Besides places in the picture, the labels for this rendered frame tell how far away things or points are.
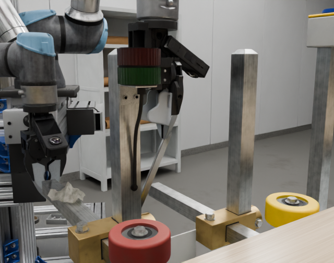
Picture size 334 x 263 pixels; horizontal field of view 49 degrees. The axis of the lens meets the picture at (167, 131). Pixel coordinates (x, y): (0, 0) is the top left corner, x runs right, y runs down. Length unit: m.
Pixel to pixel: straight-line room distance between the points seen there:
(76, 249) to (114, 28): 3.23
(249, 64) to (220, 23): 4.00
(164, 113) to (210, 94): 3.92
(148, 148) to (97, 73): 1.24
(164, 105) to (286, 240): 0.32
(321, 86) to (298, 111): 5.33
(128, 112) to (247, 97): 0.25
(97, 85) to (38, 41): 2.34
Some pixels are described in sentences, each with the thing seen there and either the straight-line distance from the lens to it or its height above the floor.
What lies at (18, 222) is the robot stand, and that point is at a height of 0.54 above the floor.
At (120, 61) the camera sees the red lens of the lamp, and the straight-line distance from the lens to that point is 0.50.
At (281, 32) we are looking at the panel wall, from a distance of 5.68.
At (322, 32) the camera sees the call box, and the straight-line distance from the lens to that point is 0.88.
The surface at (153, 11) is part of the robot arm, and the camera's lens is 0.65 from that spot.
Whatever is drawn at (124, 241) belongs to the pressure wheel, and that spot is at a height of 0.91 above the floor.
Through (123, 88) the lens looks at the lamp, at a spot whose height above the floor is 1.08.
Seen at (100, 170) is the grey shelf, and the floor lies 0.18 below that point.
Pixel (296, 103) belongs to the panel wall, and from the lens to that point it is 6.16.
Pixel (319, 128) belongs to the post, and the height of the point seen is 0.97.
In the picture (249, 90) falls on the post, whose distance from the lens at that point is 0.70.
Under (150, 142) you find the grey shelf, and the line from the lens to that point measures 4.02.
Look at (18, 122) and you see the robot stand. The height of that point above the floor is 0.96.
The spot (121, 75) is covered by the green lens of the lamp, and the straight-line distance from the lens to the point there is 0.50.
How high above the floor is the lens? 1.12
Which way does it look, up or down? 11 degrees down
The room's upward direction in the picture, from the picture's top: straight up
